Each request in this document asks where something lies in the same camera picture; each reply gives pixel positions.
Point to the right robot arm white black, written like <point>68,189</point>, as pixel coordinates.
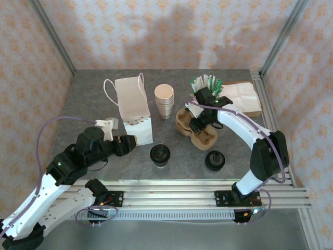
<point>268,156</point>

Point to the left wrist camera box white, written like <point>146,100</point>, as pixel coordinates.
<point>104,127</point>

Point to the green white stick packet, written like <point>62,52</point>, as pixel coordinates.
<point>195,84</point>
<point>219,84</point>
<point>204,81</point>
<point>212,82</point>
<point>220,91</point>

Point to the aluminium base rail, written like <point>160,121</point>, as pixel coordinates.
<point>169,194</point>

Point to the stack of black cup lids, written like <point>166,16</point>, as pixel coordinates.
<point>215,160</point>

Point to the aluminium side rail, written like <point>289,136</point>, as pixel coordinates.
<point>266,104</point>

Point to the stack of paper cups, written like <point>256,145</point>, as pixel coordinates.
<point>164,99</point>

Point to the aluminium frame post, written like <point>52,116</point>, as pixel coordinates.
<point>284,34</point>
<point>51,34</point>

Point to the brown cardboard napkin tray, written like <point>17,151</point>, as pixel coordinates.
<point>253,114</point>

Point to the stack of pulp cup carriers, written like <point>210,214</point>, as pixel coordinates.
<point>205,142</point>

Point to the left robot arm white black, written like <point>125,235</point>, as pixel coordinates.
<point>31,200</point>

